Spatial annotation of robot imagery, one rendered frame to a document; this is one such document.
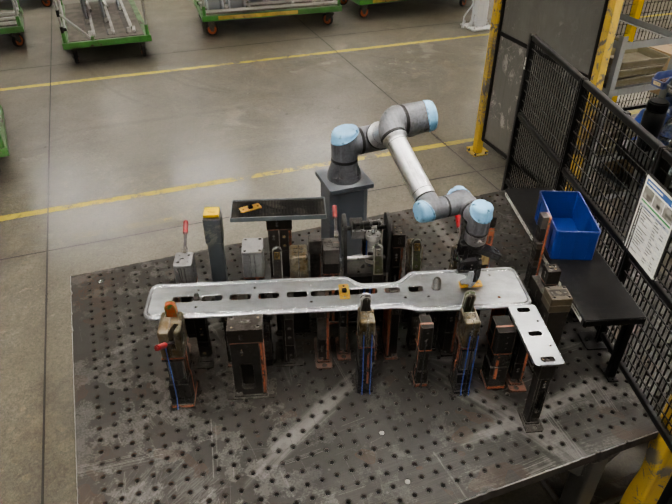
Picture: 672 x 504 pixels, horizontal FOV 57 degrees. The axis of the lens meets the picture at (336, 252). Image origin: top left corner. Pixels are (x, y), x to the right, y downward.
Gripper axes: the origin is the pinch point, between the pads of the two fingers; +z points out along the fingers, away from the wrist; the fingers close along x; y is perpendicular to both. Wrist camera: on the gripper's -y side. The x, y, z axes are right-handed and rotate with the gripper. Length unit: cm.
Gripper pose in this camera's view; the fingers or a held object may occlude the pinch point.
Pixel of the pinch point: (470, 282)
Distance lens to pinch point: 230.4
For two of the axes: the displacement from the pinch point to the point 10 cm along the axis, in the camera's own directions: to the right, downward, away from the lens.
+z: -0.3, 7.5, 6.6
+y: -9.8, 0.9, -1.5
